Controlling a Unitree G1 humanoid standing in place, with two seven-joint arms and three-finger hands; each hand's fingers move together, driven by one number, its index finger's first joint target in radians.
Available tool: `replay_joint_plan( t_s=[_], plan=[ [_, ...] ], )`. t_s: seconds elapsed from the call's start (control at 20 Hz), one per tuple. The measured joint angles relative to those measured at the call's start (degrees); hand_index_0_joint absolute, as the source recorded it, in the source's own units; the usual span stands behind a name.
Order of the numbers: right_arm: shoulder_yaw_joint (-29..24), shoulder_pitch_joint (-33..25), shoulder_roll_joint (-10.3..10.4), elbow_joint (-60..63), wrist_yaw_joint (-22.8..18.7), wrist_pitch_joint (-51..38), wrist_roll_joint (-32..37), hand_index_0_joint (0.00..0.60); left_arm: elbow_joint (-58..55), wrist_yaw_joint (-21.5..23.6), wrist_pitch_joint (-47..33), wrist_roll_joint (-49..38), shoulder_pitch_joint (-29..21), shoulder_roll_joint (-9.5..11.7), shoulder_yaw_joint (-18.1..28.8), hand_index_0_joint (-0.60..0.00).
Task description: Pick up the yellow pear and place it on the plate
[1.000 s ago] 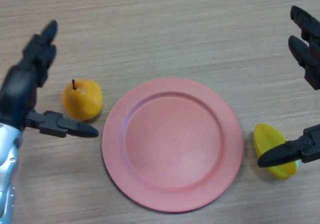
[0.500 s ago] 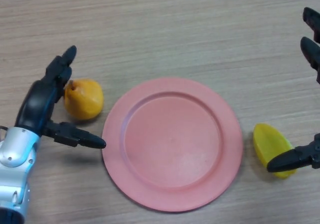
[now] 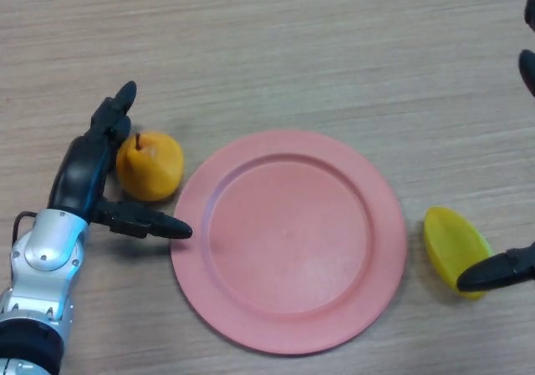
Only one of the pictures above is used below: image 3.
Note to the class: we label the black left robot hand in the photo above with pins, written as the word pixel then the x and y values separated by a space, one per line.
pixel 79 174

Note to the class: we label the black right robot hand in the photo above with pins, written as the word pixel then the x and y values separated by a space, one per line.
pixel 501 268

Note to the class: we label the yellow pear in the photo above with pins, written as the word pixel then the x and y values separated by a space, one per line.
pixel 154 170

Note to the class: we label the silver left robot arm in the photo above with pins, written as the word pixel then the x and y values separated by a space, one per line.
pixel 46 262

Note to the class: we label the pink round plate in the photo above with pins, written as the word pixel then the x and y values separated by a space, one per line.
pixel 292 245

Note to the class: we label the yellow starfruit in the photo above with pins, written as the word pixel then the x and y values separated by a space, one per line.
pixel 451 237

